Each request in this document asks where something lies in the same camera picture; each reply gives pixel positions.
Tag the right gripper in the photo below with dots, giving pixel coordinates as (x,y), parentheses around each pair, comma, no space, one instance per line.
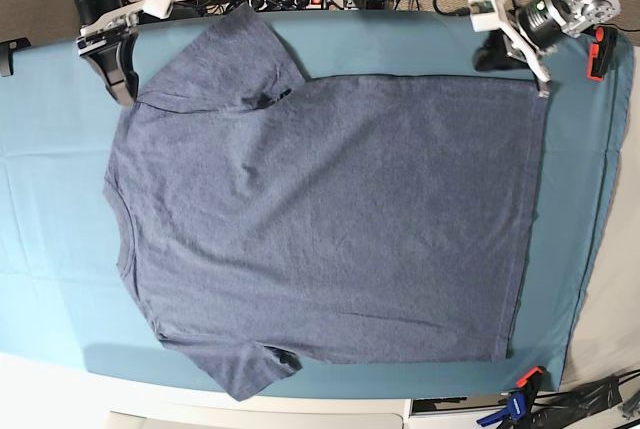
(107,45)

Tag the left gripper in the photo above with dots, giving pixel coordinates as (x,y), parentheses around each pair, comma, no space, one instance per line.
(531,30)

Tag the blue-grey T-shirt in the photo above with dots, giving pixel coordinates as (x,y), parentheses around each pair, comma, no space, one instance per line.
(265,218)

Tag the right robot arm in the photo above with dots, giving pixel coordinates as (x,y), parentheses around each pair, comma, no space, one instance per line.
(90,10)

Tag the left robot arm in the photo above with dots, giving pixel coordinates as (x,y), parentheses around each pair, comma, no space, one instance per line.
(578,17)

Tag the orange black clamp top right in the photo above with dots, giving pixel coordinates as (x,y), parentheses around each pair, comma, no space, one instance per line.
(601,52)

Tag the black clamp left edge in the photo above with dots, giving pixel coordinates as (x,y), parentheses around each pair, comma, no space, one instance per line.
(7,50)

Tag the orange blue clamp bottom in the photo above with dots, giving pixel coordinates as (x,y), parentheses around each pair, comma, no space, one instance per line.
(517,412)

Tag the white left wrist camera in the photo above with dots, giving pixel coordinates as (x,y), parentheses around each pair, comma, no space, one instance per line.
(484,15)

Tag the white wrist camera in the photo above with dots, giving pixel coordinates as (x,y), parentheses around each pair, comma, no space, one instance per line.
(484,15)
(160,9)

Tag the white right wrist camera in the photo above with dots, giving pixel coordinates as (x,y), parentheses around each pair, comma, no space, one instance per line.
(160,9)

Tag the power strip with red switch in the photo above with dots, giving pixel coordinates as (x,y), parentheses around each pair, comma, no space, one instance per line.
(295,5)

